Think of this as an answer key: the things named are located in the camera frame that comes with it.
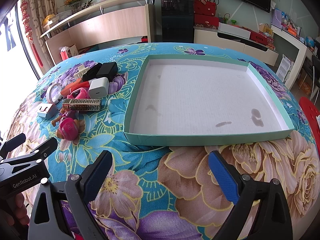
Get yellow flower vase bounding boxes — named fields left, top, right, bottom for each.
left=63, top=0, right=82, bottom=13

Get black cabinet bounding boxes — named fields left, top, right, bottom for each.
left=161, top=0, right=194, bottom=43

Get black chair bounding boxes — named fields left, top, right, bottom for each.
left=303, top=55, right=320, bottom=100

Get teal shallow cardboard tray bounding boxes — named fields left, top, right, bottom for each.
left=124, top=54, right=294, bottom=146

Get blue orange case with text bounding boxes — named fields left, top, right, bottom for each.
left=37, top=103, right=57, bottom=119

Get wooden curved desk counter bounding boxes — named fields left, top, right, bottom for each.
left=41, top=0, right=156, bottom=65

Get gold patterned lighter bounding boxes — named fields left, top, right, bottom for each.
left=62, top=99, right=101, bottom=112

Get red plastic stool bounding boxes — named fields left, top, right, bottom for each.
left=299, top=97, right=320, bottom=153

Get pink puppy toy figure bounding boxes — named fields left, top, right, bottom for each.
left=51, top=108, right=85, bottom=141

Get white side desk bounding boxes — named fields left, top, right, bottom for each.
left=271, top=25, right=312, bottom=89

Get red tube bottle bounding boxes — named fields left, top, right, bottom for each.
left=70, top=79, right=94, bottom=93

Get white flat box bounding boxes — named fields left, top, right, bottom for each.
left=218, top=23, right=251, bottom=39

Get red hanging knot decoration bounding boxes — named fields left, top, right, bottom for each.
left=20, top=0, right=43, bottom=69

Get black power adapter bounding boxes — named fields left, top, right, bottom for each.
left=96, top=62, right=118, bottom=82

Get red gift box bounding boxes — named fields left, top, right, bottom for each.
left=194, top=14, right=219, bottom=29

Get white USB charger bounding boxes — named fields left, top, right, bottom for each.
left=88, top=77, right=109, bottom=99

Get person's left hand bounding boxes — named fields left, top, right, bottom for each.
left=1, top=193, right=30, bottom=226

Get red handbag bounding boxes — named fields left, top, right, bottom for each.
left=194, top=0, right=217, bottom=16

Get white round ring gadget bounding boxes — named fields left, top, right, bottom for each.
left=46, top=83, right=63, bottom=104

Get floral blue tablecloth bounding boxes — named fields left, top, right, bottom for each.
left=5, top=43, right=319, bottom=239

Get cream TV stand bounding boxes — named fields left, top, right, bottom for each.
left=194, top=27, right=279, bottom=67

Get pink smart watch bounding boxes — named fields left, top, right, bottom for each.
left=67, top=87, right=90, bottom=99

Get cream hair claw clip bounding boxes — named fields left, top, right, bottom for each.
left=73, top=64, right=89, bottom=80

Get orange blue folding case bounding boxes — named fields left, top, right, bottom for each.
left=60, top=78, right=82, bottom=98

